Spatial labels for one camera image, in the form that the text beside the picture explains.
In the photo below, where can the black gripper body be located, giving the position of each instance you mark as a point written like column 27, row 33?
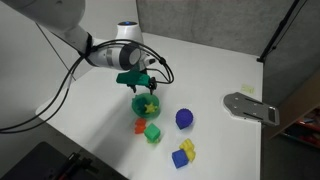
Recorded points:
column 144, row 70

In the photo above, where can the yellow spiky rubber doll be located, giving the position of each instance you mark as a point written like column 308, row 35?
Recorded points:
column 150, row 107

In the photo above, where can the green plastic bowl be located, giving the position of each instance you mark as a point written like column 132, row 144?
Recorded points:
column 154, row 115

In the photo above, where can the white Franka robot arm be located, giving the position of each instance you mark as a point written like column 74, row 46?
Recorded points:
column 110, row 56

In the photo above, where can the teal rubber doll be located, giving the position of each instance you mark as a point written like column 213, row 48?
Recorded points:
column 139, row 106

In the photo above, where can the orange rubber toy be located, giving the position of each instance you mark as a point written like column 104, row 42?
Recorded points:
column 140, row 126

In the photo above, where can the purple bumpy ball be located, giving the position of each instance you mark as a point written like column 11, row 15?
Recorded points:
column 184, row 118

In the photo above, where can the green soft cube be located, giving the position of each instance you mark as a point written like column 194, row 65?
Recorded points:
column 152, row 132

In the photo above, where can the yellow rubber toy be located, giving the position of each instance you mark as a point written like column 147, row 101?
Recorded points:
column 188, row 146

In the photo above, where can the blue soft cube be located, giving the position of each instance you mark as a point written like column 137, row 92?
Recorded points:
column 180, row 159

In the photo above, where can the grey metal mounting plate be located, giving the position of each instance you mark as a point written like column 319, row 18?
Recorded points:
column 233, row 106

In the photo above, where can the pale yellow sticky note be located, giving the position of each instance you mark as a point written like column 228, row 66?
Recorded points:
column 247, row 89

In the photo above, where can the black platform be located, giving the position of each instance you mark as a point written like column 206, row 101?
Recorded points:
column 30, row 163

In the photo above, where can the black tripod pole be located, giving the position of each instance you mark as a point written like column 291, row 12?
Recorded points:
column 279, row 28

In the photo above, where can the wooden toy shelf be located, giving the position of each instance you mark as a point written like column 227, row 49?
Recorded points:
column 300, row 100

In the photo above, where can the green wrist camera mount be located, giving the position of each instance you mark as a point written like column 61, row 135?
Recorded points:
column 131, row 79

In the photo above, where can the black camera stand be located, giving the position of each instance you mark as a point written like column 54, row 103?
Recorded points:
column 78, row 163

